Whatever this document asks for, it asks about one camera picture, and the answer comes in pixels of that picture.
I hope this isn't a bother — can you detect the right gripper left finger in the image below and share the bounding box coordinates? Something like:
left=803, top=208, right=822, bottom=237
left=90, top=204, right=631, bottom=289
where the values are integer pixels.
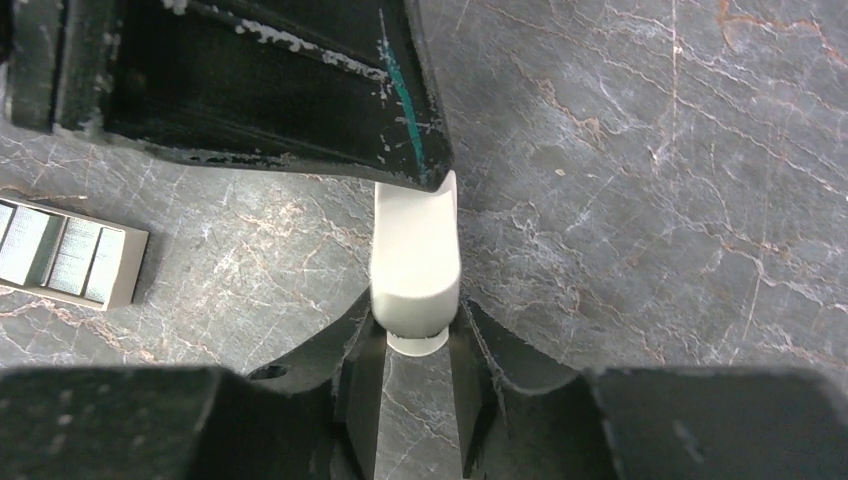
left=192, top=292, right=387, bottom=479

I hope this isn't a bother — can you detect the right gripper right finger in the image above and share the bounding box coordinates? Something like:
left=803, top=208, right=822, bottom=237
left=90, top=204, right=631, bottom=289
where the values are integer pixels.
left=449, top=299, right=617, bottom=479

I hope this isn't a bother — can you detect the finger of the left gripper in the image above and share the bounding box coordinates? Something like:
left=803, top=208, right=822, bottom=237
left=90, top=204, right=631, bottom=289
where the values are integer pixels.
left=3, top=1, right=453, bottom=192

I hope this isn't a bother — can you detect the white plastic hook piece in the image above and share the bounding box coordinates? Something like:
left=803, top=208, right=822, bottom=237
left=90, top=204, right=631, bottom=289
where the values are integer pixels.
left=369, top=171, right=462, bottom=357

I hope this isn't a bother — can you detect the staples tray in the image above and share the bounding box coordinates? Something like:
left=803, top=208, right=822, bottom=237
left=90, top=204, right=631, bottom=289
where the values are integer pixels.
left=1, top=195, right=148, bottom=311

